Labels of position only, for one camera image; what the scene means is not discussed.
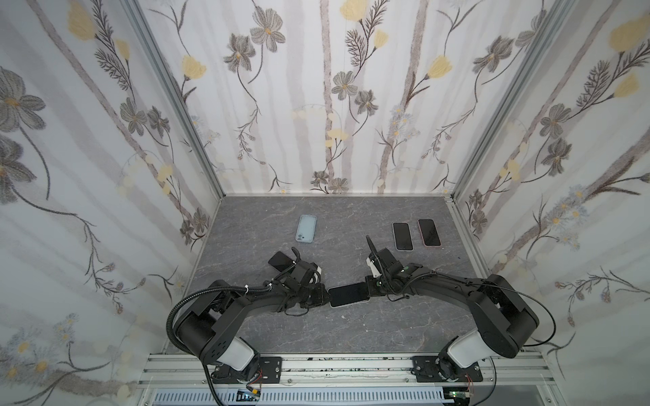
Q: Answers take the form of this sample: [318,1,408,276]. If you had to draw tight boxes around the black corrugated right cable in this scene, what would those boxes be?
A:
[365,234,392,293]

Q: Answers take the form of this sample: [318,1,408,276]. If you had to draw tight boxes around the aluminium corner frame post right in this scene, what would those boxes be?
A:
[450,1,574,202]

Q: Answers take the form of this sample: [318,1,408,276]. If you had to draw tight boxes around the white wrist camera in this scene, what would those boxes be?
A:
[306,262,322,284]
[367,256,382,278]

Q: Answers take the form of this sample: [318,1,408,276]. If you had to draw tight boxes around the blue-edged black phone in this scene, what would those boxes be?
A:
[393,222,414,250]

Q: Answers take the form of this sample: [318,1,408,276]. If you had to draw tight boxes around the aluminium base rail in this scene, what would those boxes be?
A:
[136,352,556,389]

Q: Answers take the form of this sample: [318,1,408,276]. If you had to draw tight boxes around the blue-edged phone handled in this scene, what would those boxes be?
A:
[418,219,442,247]

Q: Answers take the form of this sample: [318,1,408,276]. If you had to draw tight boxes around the white cable duct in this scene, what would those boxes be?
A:
[151,387,453,406]

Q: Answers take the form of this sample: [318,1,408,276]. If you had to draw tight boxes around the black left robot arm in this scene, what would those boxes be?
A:
[166,260,329,376]

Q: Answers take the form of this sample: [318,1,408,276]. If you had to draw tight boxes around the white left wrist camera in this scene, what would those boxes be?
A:
[306,262,322,284]

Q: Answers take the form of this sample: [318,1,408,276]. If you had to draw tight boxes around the aluminium corner frame post left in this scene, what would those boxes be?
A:
[120,0,225,202]

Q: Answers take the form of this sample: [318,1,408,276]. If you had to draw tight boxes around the black corrugated left cable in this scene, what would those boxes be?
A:
[166,283,275,356]

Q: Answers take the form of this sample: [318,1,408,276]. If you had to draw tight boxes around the purple-edged black phone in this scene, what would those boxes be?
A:
[328,281,371,308]
[267,251,296,272]

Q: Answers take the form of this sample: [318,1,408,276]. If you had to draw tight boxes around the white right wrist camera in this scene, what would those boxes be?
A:
[367,256,382,278]

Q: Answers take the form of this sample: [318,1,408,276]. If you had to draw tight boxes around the black corrugated cable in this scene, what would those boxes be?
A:
[365,234,392,293]
[166,283,275,356]

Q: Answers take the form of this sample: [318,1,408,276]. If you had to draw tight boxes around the aluminium corner frame post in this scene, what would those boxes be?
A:
[120,0,225,202]
[450,1,574,202]

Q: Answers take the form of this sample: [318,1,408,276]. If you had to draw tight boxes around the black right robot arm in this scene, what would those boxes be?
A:
[367,248,540,382]

